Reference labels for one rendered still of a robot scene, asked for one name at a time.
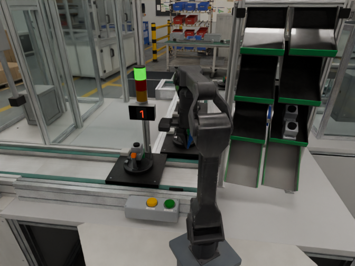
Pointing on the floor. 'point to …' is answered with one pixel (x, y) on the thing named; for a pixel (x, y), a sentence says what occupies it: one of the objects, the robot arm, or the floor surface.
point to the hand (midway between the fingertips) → (187, 139)
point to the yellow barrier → (158, 38)
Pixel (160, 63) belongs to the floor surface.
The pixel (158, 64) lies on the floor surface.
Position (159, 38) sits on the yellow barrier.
